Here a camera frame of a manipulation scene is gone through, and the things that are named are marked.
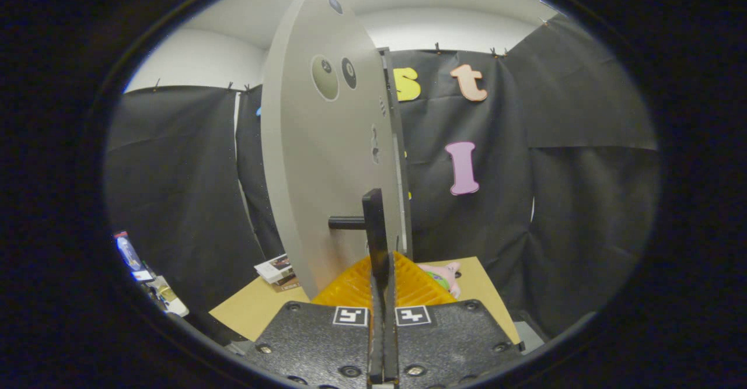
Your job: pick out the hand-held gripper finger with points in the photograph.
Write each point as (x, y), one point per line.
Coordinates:
(391, 348)
(376, 348)

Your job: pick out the grey shoe cabinet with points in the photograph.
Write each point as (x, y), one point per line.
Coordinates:
(401, 115)

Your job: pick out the pink green plush toy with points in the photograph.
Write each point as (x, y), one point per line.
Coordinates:
(443, 272)

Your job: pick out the white book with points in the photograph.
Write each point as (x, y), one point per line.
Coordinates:
(273, 266)

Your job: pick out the white paper clutter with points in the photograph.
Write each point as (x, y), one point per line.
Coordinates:
(166, 295)

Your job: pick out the black backdrop cloth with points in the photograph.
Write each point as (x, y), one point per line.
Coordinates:
(554, 202)

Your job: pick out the clear plastic bottle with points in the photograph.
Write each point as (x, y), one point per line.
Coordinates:
(128, 252)

